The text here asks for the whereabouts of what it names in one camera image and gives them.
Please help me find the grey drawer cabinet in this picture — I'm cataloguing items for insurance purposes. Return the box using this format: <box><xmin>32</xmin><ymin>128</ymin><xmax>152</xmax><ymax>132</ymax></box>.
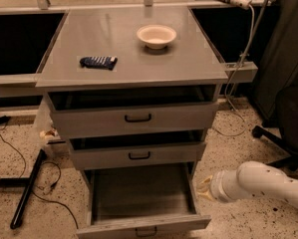
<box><xmin>35</xmin><ymin>5</ymin><xmax>230</xmax><ymax>184</ymax></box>

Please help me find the black metal stand leg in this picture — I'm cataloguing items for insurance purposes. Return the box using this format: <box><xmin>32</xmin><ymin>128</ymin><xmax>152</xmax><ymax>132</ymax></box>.
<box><xmin>0</xmin><ymin>149</ymin><xmax>47</xmax><ymax>230</ymax></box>

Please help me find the grey drawer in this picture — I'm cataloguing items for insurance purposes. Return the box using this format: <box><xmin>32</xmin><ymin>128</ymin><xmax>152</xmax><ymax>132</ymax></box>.
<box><xmin>69</xmin><ymin>129</ymin><xmax>205</xmax><ymax>170</ymax></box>
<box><xmin>48</xmin><ymin>86</ymin><xmax>218</xmax><ymax>138</ymax></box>
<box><xmin>77</xmin><ymin>163</ymin><xmax>211</xmax><ymax>239</ymax></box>

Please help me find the white cable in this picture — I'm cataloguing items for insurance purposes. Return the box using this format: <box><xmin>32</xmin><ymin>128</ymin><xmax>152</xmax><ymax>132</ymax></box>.
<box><xmin>210</xmin><ymin>4</ymin><xmax>256</xmax><ymax>137</ymax></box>

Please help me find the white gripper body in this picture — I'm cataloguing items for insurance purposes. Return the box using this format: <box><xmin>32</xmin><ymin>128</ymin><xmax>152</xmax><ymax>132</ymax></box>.
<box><xmin>209</xmin><ymin>170</ymin><xmax>237</xmax><ymax>203</ymax></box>

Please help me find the clear plastic bag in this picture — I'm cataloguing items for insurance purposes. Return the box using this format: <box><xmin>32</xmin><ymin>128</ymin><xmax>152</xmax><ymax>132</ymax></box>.
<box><xmin>34</xmin><ymin>99</ymin><xmax>69</xmax><ymax>157</ymax></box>

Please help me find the black floor cable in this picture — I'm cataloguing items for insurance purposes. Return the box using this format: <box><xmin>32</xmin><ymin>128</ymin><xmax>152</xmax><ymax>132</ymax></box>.
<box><xmin>0</xmin><ymin>115</ymin><xmax>80</xmax><ymax>230</ymax></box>

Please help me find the black office chair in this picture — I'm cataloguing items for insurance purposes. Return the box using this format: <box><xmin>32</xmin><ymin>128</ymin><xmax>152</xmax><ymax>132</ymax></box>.
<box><xmin>252</xmin><ymin>87</ymin><xmax>298</xmax><ymax>171</ymax></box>

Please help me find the white bowl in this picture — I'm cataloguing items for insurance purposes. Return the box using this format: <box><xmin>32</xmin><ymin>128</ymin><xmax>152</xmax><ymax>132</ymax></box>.
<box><xmin>137</xmin><ymin>25</ymin><xmax>176</xmax><ymax>50</ymax></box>

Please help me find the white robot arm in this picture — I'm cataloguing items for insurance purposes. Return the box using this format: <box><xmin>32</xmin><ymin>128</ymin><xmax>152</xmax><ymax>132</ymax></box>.
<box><xmin>196</xmin><ymin>161</ymin><xmax>298</xmax><ymax>209</ymax></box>

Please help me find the grey top drawer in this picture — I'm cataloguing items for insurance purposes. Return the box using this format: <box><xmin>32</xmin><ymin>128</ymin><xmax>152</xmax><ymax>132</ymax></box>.
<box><xmin>48</xmin><ymin>86</ymin><xmax>218</xmax><ymax>138</ymax></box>

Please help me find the grey bottom drawer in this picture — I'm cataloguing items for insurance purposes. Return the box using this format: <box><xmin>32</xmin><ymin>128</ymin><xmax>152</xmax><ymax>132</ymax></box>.
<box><xmin>77</xmin><ymin>163</ymin><xmax>211</xmax><ymax>239</ymax></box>

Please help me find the blue striped sock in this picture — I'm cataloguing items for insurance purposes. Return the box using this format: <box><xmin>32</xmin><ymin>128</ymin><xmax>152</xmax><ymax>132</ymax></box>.
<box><xmin>80</xmin><ymin>56</ymin><xmax>118</xmax><ymax>71</ymax></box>

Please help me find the grey middle drawer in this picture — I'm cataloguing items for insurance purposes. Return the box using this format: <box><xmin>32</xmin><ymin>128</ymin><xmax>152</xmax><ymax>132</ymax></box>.
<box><xmin>69</xmin><ymin>129</ymin><xmax>205</xmax><ymax>170</ymax></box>

